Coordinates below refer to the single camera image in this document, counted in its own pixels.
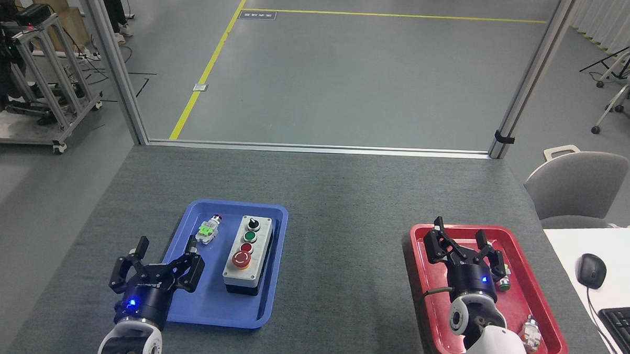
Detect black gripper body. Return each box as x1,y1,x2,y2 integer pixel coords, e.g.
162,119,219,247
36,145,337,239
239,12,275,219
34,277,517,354
113,275,175,331
446,262,500,304

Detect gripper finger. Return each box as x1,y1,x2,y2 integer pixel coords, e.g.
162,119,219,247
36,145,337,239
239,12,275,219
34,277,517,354
107,235,156,296
422,216,469,266
157,235,207,295
469,229,509,282

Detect grey control box with buttons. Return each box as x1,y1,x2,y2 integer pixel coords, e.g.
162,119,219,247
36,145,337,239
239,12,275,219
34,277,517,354
222,214,275,297

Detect blue plastic tray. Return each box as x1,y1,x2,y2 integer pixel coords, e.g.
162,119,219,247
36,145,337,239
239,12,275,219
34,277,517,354
159,198,290,331

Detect red plastic tray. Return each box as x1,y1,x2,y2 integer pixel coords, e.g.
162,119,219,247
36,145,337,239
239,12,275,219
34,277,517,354
405,222,573,354

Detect black computer mouse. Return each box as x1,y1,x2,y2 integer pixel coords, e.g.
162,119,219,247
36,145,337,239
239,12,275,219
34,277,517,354
576,253,608,290

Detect grey office chair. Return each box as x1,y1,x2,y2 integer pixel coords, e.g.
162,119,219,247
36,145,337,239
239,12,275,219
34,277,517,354
522,143,630,231

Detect white desk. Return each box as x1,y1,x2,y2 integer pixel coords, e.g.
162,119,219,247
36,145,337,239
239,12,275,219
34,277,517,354
538,223,630,354

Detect black tripod stand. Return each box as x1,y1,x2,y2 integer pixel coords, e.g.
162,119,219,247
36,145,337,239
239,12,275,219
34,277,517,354
579,19,630,79

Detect dark floor label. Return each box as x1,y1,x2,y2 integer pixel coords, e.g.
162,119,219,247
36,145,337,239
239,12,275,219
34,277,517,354
239,9,277,21

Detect white curtain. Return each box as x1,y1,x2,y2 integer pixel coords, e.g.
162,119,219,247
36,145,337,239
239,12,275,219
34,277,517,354
568,0,630,59

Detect person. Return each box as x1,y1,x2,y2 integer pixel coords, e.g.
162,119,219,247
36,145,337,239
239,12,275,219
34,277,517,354
94,0,136,47

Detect green-headed push button switch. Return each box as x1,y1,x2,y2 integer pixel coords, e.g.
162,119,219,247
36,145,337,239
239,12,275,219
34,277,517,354
494,264,513,292

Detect silver orange push button switch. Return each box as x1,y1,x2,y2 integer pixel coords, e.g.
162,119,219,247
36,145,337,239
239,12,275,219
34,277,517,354
517,314,543,354

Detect black mouse cable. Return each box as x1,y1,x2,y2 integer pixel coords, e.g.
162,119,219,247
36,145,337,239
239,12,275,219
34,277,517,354
583,287,630,354

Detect silver table edge rail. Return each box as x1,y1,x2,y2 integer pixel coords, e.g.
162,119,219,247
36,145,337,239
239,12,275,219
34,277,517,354
146,138,492,160

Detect silver aluminium post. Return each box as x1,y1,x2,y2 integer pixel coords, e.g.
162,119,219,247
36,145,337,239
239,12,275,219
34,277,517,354
73,0,154,146
488,0,579,162

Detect aluminium frame cart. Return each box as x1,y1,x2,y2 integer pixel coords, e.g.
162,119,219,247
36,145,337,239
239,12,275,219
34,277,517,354
0,12,106,157

